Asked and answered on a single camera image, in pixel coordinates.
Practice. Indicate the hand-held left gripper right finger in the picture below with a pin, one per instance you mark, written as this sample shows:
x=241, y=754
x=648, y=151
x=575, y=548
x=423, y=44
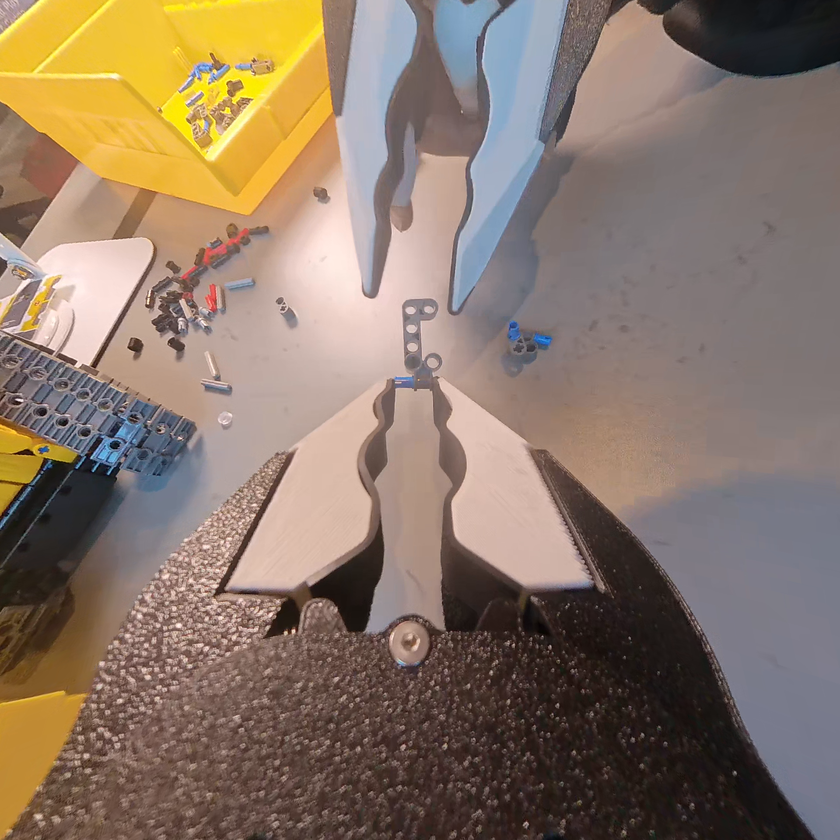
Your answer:
x=512, y=512

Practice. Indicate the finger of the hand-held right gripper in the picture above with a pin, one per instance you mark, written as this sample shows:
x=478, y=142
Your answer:
x=367, y=98
x=512, y=131

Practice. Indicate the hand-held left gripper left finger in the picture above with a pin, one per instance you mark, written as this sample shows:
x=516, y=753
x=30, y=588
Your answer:
x=302, y=512

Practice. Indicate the blue pin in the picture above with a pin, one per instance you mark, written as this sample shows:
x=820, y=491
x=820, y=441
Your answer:
x=403, y=382

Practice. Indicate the grey hub with blue pins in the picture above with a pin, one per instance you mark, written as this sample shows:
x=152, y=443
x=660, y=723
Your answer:
x=525, y=344

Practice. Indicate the dark grey pin connector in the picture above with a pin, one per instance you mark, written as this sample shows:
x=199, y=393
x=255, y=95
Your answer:
x=433, y=361

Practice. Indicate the grey L-shaped beam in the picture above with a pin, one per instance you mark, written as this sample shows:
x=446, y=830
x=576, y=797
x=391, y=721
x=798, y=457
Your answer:
x=412, y=334

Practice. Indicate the person's right forearm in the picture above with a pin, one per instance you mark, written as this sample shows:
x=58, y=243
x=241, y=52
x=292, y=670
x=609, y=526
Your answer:
x=754, y=33

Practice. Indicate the grey desk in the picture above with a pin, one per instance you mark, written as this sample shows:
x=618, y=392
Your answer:
x=656, y=328

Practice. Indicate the person's right hand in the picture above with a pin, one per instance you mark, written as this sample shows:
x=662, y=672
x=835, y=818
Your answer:
x=403, y=190

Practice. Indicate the pile of black blue connectors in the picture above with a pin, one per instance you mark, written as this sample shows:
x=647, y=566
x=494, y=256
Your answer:
x=216, y=105

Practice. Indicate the short grey axle rod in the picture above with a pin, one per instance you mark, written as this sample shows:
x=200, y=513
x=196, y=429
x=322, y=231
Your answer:
x=215, y=385
x=211, y=364
x=239, y=284

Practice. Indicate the light grey two-hole connector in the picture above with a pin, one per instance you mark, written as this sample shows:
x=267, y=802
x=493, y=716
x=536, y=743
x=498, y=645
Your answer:
x=286, y=308

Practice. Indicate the pile of black red connectors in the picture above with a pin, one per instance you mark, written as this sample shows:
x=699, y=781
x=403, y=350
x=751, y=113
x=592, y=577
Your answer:
x=190, y=282

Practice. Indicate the yellow tracked toy vehicle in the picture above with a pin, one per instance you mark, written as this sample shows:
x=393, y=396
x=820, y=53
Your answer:
x=65, y=400

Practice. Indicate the white rounded board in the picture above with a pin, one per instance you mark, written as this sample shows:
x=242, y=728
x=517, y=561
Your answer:
x=105, y=282

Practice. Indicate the yellow plastic storage bin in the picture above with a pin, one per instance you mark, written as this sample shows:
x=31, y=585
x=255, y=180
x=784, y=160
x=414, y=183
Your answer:
x=33, y=754
x=65, y=39

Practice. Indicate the yellow black sticker sheet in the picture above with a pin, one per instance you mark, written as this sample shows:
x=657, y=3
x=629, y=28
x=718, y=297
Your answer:
x=29, y=302

